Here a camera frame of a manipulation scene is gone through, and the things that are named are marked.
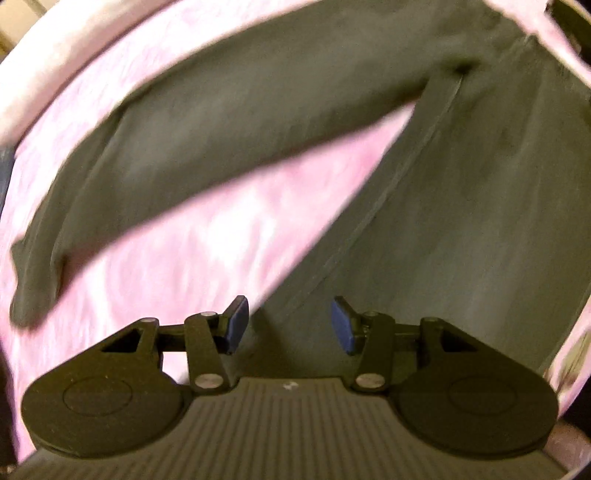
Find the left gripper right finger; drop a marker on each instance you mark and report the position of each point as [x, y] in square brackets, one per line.
[348, 326]

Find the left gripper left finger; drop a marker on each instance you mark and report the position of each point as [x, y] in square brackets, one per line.
[234, 321]

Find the dark grey jeans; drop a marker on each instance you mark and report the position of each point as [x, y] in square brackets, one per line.
[419, 158]

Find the pink floral bedspread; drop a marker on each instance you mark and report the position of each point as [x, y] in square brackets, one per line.
[242, 236]

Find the blue denim jeans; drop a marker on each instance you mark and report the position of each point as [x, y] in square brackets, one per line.
[7, 161]

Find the white rolled duvet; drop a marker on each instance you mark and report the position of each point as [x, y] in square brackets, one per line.
[54, 50]

